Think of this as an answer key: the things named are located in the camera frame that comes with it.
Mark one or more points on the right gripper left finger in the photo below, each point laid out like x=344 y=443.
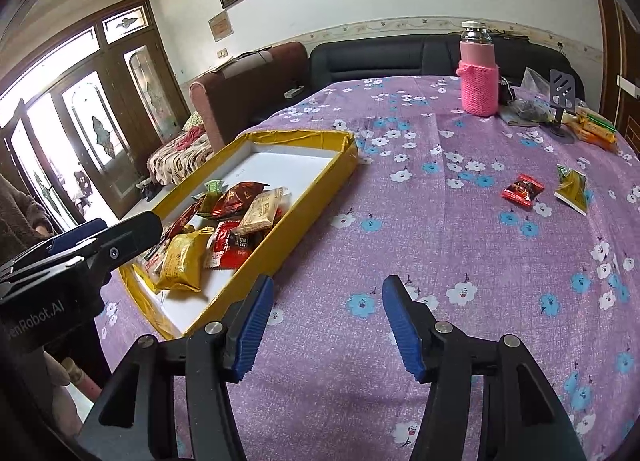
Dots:
x=134 y=417

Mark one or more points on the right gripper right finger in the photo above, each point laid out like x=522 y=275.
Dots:
x=522 y=417

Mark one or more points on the red candy wrapper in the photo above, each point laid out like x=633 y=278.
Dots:
x=523 y=192

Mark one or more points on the green gold snack packet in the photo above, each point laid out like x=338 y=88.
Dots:
x=572 y=189

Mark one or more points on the person in brown coat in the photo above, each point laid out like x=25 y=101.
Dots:
x=23 y=222

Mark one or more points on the large yellow snack bag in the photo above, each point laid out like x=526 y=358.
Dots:
x=183 y=264

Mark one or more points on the wooden glass door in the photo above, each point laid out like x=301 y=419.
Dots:
x=82 y=114

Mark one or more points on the yellow cardboard tray box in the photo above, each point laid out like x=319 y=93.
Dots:
x=312 y=164

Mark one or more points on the red snack packet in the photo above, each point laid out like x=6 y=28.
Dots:
x=227 y=249

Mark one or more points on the purple floral tablecloth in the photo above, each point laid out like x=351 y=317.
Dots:
x=425 y=204

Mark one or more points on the green small snack packet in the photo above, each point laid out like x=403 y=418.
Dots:
x=214 y=187

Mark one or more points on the patterned blanket daybed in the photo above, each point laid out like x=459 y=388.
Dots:
x=179 y=158

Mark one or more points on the dark red foil snack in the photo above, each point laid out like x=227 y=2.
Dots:
x=237 y=199

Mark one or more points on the beige cracker packet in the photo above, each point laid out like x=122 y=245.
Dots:
x=266 y=209

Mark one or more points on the maroon armchair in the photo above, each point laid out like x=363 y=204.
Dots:
x=250 y=89

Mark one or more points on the orange green snack packs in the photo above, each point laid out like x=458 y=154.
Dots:
x=590 y=127

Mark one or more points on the clear plastic bag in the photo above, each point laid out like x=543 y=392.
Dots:
x=525 y=104

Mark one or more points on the black phone stand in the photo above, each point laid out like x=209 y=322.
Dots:
x=562 y=96

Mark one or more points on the pink knit-sleeved bottle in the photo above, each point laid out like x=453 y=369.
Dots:
x=477 y=70

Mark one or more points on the black leather sofa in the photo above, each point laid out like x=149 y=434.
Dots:
x=434 y=54

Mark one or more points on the small framed wall plaque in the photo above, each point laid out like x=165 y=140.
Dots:
x=220 y=26

